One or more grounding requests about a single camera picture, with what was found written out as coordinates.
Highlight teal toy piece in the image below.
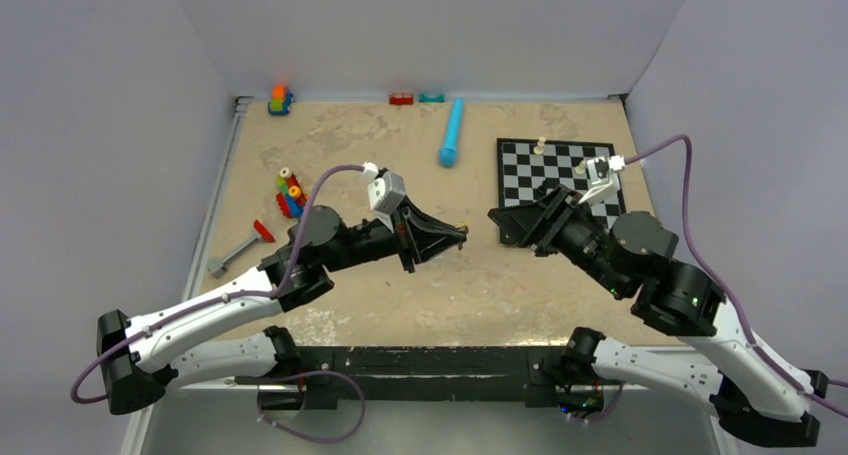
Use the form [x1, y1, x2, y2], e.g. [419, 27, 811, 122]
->
[418, 92, 446, 103]

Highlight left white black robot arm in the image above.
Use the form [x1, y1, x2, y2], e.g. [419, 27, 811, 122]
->
[97, 199, 468, 415]

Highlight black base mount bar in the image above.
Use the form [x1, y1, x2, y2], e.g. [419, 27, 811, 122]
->
[234, 346, 616, 410]

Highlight colourful toy car blocks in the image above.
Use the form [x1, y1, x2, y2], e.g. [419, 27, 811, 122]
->
[267, 84, 294, 116]

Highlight red toy block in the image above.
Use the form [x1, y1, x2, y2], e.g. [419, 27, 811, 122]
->
[388, 92, 415, 106]

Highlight grey bar with red end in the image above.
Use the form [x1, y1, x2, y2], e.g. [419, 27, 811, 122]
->
[206, 219, 276, 278]

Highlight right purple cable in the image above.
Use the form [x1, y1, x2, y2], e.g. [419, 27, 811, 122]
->
[563, 133, 848, 427]

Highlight white chess piece top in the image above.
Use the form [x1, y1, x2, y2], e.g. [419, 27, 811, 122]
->
[533, 137, 547, 156]

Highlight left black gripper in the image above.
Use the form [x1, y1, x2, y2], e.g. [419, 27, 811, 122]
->
[322, 195, 465, 273]

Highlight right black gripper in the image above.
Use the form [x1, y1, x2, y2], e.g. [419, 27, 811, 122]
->
[486, 183, 628, 297]

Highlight aluminium frame rail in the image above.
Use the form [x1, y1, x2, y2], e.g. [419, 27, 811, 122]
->
[119, 97, 256, 455]

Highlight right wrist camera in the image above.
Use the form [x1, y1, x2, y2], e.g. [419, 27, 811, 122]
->
[579, 155, 626, 207]

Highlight blue cylinder tube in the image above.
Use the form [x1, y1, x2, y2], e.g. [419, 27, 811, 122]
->
[438, 98, 465, 168]

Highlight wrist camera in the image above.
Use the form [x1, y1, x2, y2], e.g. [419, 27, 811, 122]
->
[362, 162, 406, 223]
[579, 155, 626, 207]

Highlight black white chessboard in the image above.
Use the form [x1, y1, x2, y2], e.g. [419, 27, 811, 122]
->
[496, 138, 616, 208]

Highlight colourful block stack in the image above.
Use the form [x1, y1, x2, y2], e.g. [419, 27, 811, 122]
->
[276, 167, 309, 219]

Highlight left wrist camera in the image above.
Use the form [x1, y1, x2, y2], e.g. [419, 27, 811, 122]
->
[362, 162, 406, 223]

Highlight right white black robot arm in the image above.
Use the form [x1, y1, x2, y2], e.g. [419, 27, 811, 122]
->
[488, 187, 827, 448]

